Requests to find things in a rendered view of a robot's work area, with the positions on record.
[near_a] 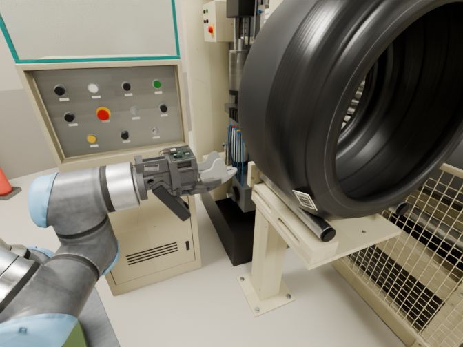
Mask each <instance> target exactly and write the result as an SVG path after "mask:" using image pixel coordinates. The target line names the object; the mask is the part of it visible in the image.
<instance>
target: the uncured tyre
mask: <svg viewBox="0 0 463 347"><path fill-rule="evenodd" d="M365 77H366V79H365V84H364V89H363V91H362V96H361V97H360V100H359V103H358V105H357V107H356V109H355V111H354V113H353V114H352V116H351V118H350V119H349V121H348V122H347V124H346V125H345V126H344V127H343V128H342V129H341V127H342V124H343V121H344V118H345V116H346V113H347V110H348V108H349V106H350V104H351V102H352V100H353V97H354V96H355V94H356V92H357V90H358V88H359V86H360V84H361V83H362V81H363V80H364V78H365ZM238 122H239V127H240V132H241V136H242V138H243V142H244V144H245V147H246V149H247V152H248V154H249V156H250V158H251V159H252V161H253V162H254V164H255V165H256V166H257V168H259V170H261V171H262V172H263V173H264V174H265V175H266V177H268V179H270V180H271V181H272V182H273V183H274V184H275V185H276V186H277V187H278V188H279V189H280V190H281V191H282V192H283V193H284V194H285V195H286V196H287V197H288V198H289V199H290V200H291V201H292V202H293V203H294V204H296V205H297V206H298V207H300V208H301V209H304V210H305V211H308V212H310V213H312V214H314V215H316V216H318V217H321V218H326V219H331V220H341V219H349V218H362V217H366V216H369V215H373V214H376V213H379V212H381V211H384V210H385V209H388V208H389V207H392V206H393V205H395V204H397V203H399V202H400V201H401V200H403V199H405V198H406V197H407V196H409V195H410V194H412V193H413V192H414V191H415V190H416V189H418V188H419V187H420V186H421V185H423V184H424V183H425V182H426V181H427V180H428V179H429V178H430V177H431V176H432V175H433V174H434V173H435V172H436V171H437V170H438V169H439V168H440V167H441V166H442V165H443V164H444V162H445V161H446V160H447V159H448V157H449V156H450V155H451V154H452V153H453V152H454V150H455V149H456V147H457V146H458V145H459V144H460V142H461V141H462V139H463V0H283V1H282V2H281V3H280V4H279V5H278V7H277V8H276V9H275V10H274V11H273V12H272V13H271V15H270V16H269V18H268V19H267V20H266V21H265V23H264V25H263V26H262V27H261V29H260V31H259V33H258V34H257V36H256V38H255V40H254V42H253V44H252V46H251V49H250V51H249V54H248V55H247V59H246V61H245V65H244V68H243V72H242V75H241V79H240V85H239V91H238ZM293 190H294V191H299V192H301V193H305V194H309V196H310V198H311V199H312V201H313V203H314V204H315V206H316V208H317V210H314V209H310V208H308V207H304V206H302V205H301V204H300V202H299V201H298V199H297V197H296V196H295V194H294V193H293Z"/></svg>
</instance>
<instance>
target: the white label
mask: <svg viewBox="0 0 463 347"><path fill-rule="evenodd" d="M293 193H294V194H295V196H296V197H297V199H298V201H299V202H300V204H301V205H302V206H304V207H308V208H310V209H314V210H317V208H316V206H315V204H314V203H313V201H312V199H311V198H310V196H309V194H305V193H301V192H299V191H294V190H293Z"/></svg>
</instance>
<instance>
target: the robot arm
mask: <svg viewBox="0 0 463 347"><path fill-rule="evenodd" d="M162 151H164V152H163V153H162V154H164V155H163V156H162V154H161V155H159V156H155V157H150V158H142V157H141V155H140V156H134V160H135V163H134V164H135V166H134V167H135V168H133V165H132V163H131V162H122V163H117V164H113V165H106V166H100V167H92V168H87V169H79V170H74V171H67V172H61V173H59V172H56V173H54V174H50V175H46V176H40V177H38V178H36V179H35V180H34V181H33V182H32V184H31V185H30V188H29V191H28V209H29V212H30V217H31V218H32V221H33V223H35V224H36V225H37V226H38V227H41V228H42V227H43V228H48V227H49V226H52V228H53V229H54V231H55V233H56V236H57V237H58V239H59V242H60V243H61V245H60V247H59V248H58V249H57V251H56V252H55V253H54V252H52V251H51V250H49V249H45V248H43V247H41V248H40V249H38V248H37V246H24V245H22V244H6V243H5V242H4V241H3V240H2V239H1V238H0V347H62V345H64V343H65V342H66V340H67V338H68V336H69V335H70V333H71V331H72V329H73V328H74V327H75V326H76V325H77V323H78V318H79V316H80V314H81V312H82V310H83V308H84V306H85V304H86V302H87V300H88V298H89V296H90V294H91V292H92V290H93V288H94V286H95V284H96V283H97V282H98V280H99V278H100V277H101V276H103V275H105V274H106V273H108V272H109V271H110V270H111V269H112V268H113V267H114V266H115V265H116V263H117V261H118V259H119V254H120V251H119V242H118V240H117V239H116V237H115V234H114V231H113V228H112V225H111V222H110V219H109V216H108V213H111V212H115V211H121V210H124V209H130V208H134V207H139V205H140V199H141V201H142V200H148V196H147V191H149V190H152V193H153V194H154V195H155V196H156V197H157V198H158V199H159V200H160V201H161V202H162V203H164V204H165V205H166V206H167V207H168V208H169V209H170V210H171V211H172V212H173V213H174V214H175V215H177V216H178V217H179V218H180V219H181V220H182V221H183V222H184V221H186V220H187V219H188V218H190V217H191V216H192V215H191V213H190V211H189V205H188V204H187V203H186V202H185V201H184V200H183V199H182V198H181V197H180V196H189V195H191V196H192V195H195V194H201V193H207V192H209V191H211V190H213V189H215V188H217V187H219V186H221V185H222V184H223V183H224V182H226V181H228V180H229V179H230V178H231V177H232V176H233V175H234V174H236V173H237V171H238V170H237V168H235V167H226V165H225V161H224V160H223V159H222V158H220V156H219V154H218V152H216V151H212V152H210V153H209V155H208V157H207V160H206V161H205V162H200V163H198V164H197V161H196V157H195V155H194V153H193V151H192V150H191V148H190V147H189V145H182V146H177V147H168V148H164V150H162ZM162 151H160V152H162ZM160 152H159V153H158V154H160ZM198 178H199V179H201V180H200V181H198Z"/></svg>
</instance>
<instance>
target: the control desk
mask: <svg viewBox="0 0 463 347"><path fill-rule="evenodd" d="M14 67H15V69H16V71H17V74H18V75H19V78H20V80H21V83H22V85H23V88H24V90H25V92H26V94H27V97H28V99H29V102H30V104H31V106H32V108H33V111H34V113H35V116H36V118H37V120H38V122H39V125H40V127H41V130H42V132H43V135H44V136H45V139H46V141H47V143H48V146H49V148H50V151H51V152H52V155H53V157H54V160H55V162H56V164H57V166H58V168H59V171H60V173H61V172H67V171H74V170H79V169H87V168H92V167H100V166H106V165H113V164H117V163H122V162H131V163H132V165H133V168H135V167H134V166H135V164H134V163H135V160H134V156H140V155H141V157H142V158H150V157H155V156H159V155H161V154H162V153H163V152H164V151H162V150H164V148H168V147H177V146H182V145H189V132H188V124H187V110H186V103H185V89H184V82H183V69H182V61H181V59H155V60H131V61H85V62H61V63H17V64H14ZM160 151H162V152H160ZM159 152H160V154H158V153H159ZM147 196H148V200H142V201H141V199H140V205H139V207H134V208H130V209H124V210H121V211H115V212H111V213H108V216H109V219H110V222H111V225H112V228H113V231H114V234H115V237H116V239H117V240H118V242H119V251H120V254H119V259H118V261H117V263H116V265H115V266H114V267H113V268H112V269H111V270H110V271H109V272H108V273H106V274H105V275H104V276H105V278H106V281H107V283H108V286H109V288H110V290H111V292H112V295H113V296H116V295H120V294H122V293H126V292H128V291H132V290H134V289H137V288H141V287H144V286H147V285H150V284H153V283H156V282H160V281H162V280H166V279H168V278H171V277H174V276H177V275H180V274H184V273H187V272H190V271H193V270H196V269H199V268H201V267H202V266H201V259H200V245H199V238H198V224H197V217H196V203H195V195H192V196H191V195H189V196H180V197H181V198H182V199H183V200H184V201H185V202H186V203H187V204H188V205H189V211H190V213H191V215H192V216H191V217H190V218H188V219H187V220H186V221H184V222H183V221H182V220H181V219H180V218H179V217H178V216H177V215H175V214H174V213H173V212H172V211H171V210H170V209H169V208H168V207H167V206H166V205H165V204H164V203H162V202H161V201H160V200H159V199H158V198H157V197H156V196H155V195H154V194H153V193H152V190H149V191H147Z"/></svg>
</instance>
